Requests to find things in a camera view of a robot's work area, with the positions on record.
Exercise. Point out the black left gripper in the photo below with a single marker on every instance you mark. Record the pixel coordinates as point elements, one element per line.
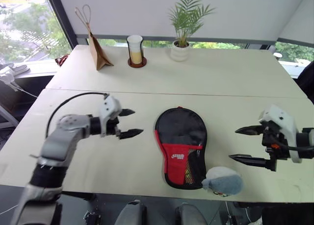
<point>112,129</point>

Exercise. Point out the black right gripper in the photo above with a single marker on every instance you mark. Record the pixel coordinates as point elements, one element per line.
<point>274,139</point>

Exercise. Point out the blue white fish plush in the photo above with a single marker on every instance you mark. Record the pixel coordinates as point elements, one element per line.
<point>224,179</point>

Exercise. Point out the black red paddle case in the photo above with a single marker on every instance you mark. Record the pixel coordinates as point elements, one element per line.
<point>179,132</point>

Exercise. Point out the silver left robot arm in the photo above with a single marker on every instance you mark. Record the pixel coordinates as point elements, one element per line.
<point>63,136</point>

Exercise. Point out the brown paper bag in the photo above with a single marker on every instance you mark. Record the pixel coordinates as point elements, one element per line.
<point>100,56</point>

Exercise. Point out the white ribbed plant pot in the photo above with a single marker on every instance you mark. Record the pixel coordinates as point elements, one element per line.
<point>180,53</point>

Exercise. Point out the dark brown chair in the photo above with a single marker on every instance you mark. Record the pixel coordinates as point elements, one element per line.
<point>306,78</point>

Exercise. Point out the dark rounded shape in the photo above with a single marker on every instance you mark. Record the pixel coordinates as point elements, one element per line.
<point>132,214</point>

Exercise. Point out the small red object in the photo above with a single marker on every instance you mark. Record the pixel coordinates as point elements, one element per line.
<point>61,59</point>

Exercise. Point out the green palm plant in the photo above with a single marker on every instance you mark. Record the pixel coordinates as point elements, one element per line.
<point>187,16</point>

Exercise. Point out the white crumpled object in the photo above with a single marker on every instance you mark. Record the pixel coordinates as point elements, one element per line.
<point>6,76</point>

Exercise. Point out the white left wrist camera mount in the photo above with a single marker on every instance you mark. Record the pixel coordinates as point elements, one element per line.
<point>109,107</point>

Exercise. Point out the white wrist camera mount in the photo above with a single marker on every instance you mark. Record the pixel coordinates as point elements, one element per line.
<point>282,119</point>
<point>109,107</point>

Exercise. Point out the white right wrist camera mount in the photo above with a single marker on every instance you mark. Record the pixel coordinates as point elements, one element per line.
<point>282,119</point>

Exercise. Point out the black table bracket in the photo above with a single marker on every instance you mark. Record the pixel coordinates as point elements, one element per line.
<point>92,217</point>

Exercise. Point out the black window frame post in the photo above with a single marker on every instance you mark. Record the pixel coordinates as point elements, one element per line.
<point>63,16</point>

